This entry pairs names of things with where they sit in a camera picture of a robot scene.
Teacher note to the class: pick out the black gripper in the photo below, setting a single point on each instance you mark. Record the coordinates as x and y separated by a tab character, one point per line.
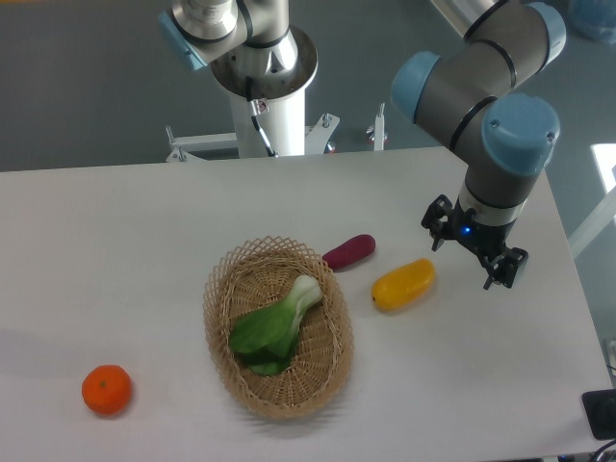
482	230

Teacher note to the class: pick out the green bok choy vegetable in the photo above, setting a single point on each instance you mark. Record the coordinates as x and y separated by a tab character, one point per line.
266	339

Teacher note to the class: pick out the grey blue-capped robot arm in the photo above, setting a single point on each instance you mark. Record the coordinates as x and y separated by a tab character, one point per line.
470	103

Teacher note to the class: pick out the woven wicker basket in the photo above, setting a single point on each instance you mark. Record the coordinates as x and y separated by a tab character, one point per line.
255	275

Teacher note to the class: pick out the yellow mango fruit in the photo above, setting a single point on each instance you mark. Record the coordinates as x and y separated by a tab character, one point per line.
403	285

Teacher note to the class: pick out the purple sweet potato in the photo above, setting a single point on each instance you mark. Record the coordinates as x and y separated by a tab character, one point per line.
351	252

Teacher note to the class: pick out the black device at table edge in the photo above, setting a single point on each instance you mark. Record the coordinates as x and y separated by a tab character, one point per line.
599	407

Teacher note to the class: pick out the blue plastic bag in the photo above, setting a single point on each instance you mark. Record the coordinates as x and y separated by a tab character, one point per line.
595	19

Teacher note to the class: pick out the orange tangerine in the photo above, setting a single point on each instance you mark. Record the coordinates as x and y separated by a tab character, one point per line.
107	390

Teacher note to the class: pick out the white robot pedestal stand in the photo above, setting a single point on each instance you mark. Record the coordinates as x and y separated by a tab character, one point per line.
266	88

